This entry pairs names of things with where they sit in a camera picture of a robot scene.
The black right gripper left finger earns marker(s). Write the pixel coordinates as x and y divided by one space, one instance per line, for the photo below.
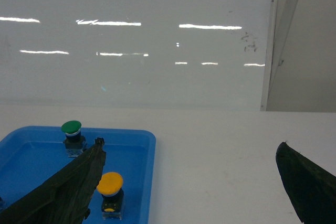
65 196

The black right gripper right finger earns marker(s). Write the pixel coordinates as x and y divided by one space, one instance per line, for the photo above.
310 188

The yellow mushroom push button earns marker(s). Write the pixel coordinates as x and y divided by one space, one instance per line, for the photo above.
110 188

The green mushroom push button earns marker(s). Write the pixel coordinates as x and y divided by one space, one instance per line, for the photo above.
75 143

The white panel edge strip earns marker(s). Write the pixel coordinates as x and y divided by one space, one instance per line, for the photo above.
278 29

